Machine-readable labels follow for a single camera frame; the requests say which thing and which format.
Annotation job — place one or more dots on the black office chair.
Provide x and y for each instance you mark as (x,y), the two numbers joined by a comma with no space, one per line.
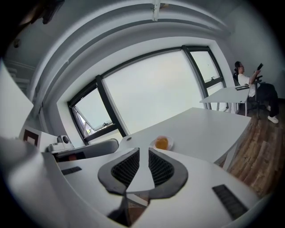
(235,78)

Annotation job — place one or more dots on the flat black item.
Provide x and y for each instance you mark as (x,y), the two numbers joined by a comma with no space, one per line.
(242,88)

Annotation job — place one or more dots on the orange-brown food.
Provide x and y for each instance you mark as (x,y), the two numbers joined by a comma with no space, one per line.
(161,143)

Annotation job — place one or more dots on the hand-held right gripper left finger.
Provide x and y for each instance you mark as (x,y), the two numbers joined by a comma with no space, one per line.
(124,169)

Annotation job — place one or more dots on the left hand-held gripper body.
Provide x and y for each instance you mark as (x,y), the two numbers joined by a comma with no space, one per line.
(44,141)

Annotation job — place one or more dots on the white ceiling rail bracket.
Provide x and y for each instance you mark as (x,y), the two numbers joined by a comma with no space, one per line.
(155,9)

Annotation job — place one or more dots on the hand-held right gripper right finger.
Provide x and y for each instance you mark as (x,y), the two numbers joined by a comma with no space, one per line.
(163,171)

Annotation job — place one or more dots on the black framed window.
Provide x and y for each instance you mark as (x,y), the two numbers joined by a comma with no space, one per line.
(151,89)

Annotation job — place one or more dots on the grey chair backrest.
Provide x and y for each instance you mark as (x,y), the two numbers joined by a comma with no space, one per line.
(102,148)

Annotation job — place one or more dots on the white desk with legs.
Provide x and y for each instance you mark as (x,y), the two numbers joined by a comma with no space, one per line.
(222,96)

